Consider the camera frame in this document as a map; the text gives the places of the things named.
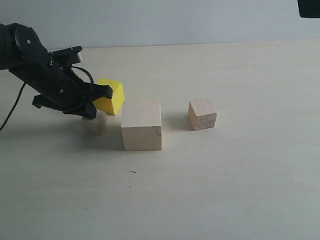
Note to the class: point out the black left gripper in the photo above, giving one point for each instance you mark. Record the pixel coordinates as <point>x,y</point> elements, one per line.
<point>58,87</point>

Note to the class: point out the yellow cube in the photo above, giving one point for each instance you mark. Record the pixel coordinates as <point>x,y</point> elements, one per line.
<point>113,105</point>

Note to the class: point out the small wooden cube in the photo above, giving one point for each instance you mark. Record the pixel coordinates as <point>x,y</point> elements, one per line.
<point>96,125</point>

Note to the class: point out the large wooden cube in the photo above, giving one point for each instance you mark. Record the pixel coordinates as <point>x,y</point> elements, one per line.
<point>141,124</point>

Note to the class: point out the medium wooden cube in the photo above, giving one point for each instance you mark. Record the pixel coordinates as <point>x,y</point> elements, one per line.
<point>202,114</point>

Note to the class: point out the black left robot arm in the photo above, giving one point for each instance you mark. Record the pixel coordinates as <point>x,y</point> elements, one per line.
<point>6,47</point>

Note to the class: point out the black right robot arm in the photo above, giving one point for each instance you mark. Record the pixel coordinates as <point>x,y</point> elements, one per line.
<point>309,9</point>

